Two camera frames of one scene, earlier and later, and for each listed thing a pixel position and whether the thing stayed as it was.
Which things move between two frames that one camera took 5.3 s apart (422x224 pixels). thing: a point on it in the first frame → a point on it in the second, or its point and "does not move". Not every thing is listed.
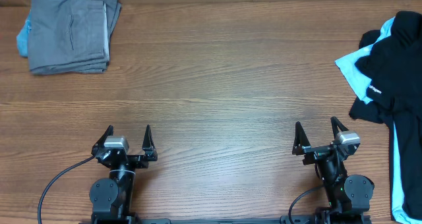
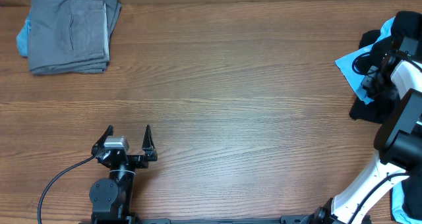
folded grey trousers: [70, 31] does not move
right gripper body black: [316, 153] → [380, 84]
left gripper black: [139, 161] does not move
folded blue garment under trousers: [22, 37] does not move
